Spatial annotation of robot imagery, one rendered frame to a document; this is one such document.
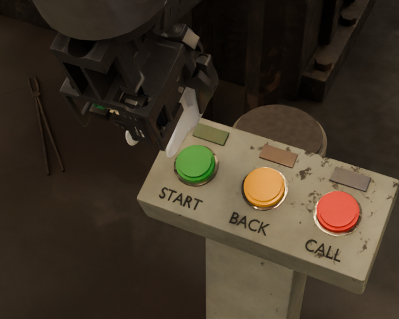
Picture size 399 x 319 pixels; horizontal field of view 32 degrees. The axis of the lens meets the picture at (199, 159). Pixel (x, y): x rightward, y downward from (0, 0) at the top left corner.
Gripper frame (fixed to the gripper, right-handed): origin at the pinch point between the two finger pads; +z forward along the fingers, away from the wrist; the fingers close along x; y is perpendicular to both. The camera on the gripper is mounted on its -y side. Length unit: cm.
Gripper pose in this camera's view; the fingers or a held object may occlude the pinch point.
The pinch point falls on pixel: (182, 115)
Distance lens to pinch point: 62.7
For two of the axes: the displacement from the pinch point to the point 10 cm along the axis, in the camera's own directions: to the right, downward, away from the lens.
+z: 1.7, 4.4, 8.8
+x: 9.1, 2.8, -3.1
